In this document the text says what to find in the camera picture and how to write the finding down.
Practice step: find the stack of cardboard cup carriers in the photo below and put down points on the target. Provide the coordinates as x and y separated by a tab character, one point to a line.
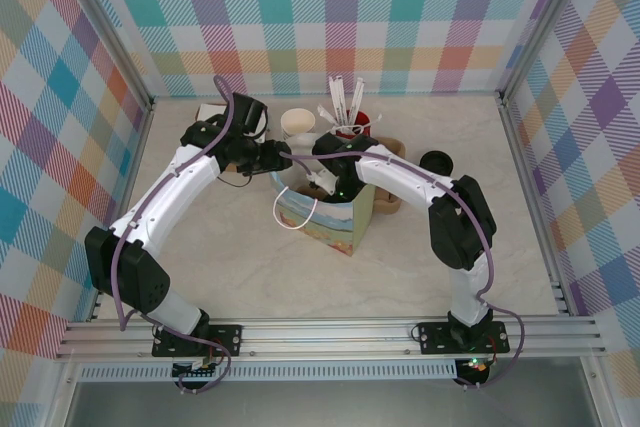
390	204

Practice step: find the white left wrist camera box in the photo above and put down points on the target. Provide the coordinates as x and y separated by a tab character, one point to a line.
260	119

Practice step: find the small green circuit board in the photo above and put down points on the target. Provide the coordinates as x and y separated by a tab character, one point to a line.
197	373

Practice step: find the printed paper gift bag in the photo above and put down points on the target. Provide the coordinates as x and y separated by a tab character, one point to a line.
335	227

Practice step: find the small circuit board with lights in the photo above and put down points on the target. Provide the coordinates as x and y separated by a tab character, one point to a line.
475	366

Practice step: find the stack of paper cups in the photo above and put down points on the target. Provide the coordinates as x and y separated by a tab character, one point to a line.
297	122

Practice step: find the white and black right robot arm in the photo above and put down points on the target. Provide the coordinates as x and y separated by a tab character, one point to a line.
400	177

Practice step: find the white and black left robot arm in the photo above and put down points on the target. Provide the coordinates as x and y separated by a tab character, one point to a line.
165	197

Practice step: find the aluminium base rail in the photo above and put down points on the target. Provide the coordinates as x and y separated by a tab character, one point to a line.
325	337

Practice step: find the aluminium frame post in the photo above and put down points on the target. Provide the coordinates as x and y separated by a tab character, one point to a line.
545	22
100	22

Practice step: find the paper wrapped stirrer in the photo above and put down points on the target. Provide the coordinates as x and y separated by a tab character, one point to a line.
359	92
326	114
340	92
374	120
334	94

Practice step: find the red cup of stirrers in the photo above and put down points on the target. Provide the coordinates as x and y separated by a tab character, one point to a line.
363	120

